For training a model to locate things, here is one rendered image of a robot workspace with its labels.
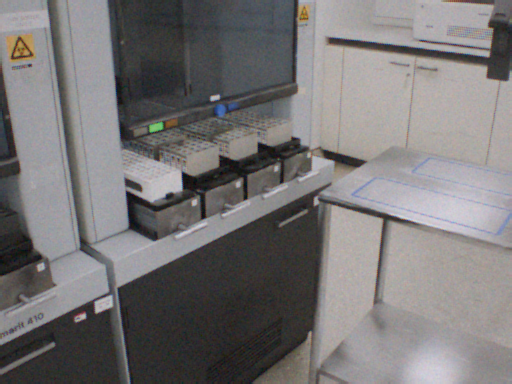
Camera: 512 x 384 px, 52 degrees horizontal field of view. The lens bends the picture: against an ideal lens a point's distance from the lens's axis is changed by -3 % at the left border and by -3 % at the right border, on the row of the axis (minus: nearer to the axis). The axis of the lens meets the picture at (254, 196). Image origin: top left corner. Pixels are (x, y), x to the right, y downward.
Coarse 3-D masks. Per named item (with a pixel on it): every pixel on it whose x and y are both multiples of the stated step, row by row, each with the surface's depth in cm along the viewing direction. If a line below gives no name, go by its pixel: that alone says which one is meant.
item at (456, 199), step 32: (384, 160) 149; (416, 160) 149; (448, 160) 149; (352, 192) 128; (384, 192) 128; (416, 192) 128; (448, 192) 128; (480, 192) 128; (320, 224) 131; (384, 224) 169; (416, 224) 115; (448, 224) 113; (480, 224) 113; (320, 256) 134; (384, 256) 172; (320, 288) 137; (320, 320) 141; (384, 320) 170; (416, 320) 170; (320, 352) 147; (352, 352) 156; (384, 352) 156; (416, 352) 156; (448, 352) 155; (480, 352) 155
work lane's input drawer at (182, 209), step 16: (192, 192) 129; (128, 208) 129; (144, 208) 124; (160, 208) 123; (176, 208) 126; (192, 208) 130; (144, 224) 126; (160, 224) 123; (176, 224) 127; (176, 240) 122
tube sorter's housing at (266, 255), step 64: (64, 0) 100; (64, 64) 105; (64, 128) 113; (320, 192) 171; (128, 256) 118; (192, 256) 134; (256, 256) 155; (128, 320) 124; (192, 320) 141; (256, 320) 164
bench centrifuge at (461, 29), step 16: (432, 0) 298; (448, 0) 291; (464, 0) 285; (480, 0) 280; (416, 16) 307; (432, 16) 300; (448, 16) 293; (464, 16) 287; (480, 16) 281; (416, 32) 310; (432, 32) 303; (448, 32) 297; (464, 32) 290; (480, 32) 284
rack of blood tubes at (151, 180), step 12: (132, 156) 139; (144, 156) 138; (132, 168) 132; (144, 168) 131; (156, 168) 131; (168, 168) 131; (132, 180) 138; (144, 180) 123; (156, 180) 124; (168, 180) 126; (180, 180) 129; (132, 192) 128; (144, 192) 125; (156, 192) 124; (168, 192) 127
